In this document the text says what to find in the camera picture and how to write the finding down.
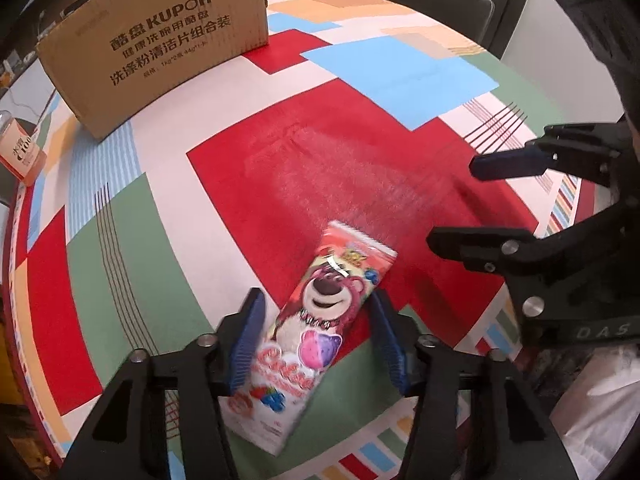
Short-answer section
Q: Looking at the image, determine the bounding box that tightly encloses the pink bear snack packet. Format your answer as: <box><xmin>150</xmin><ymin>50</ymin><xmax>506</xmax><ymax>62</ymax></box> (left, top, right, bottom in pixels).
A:
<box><xmin>222</xmin><ymin>220</ymin><xmax>397</xmax><ymax>455</ymax></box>

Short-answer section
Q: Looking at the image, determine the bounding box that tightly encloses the orange drink bottle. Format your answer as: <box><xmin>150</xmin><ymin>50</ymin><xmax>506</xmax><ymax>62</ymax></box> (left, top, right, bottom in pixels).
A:
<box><xmin>0</xmin><ymin>110</ymin><xmax>47</xmax><ymax>186</ymax></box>

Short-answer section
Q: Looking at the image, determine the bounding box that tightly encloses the colourful patchwork tablecloth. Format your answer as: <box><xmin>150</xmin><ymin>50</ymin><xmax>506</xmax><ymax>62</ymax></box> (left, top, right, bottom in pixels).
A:
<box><xmin>8</xmin><ymin>0</ymin><xmax>594</xmax><ymax>460</ymax></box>

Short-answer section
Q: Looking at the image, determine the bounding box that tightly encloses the brown cardboard box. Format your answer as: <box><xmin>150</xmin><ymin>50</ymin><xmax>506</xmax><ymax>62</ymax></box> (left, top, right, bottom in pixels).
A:
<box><xmin>37</xmin><ymin>0</ymin><xmax>268</xmax><ymax>140</ymax></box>

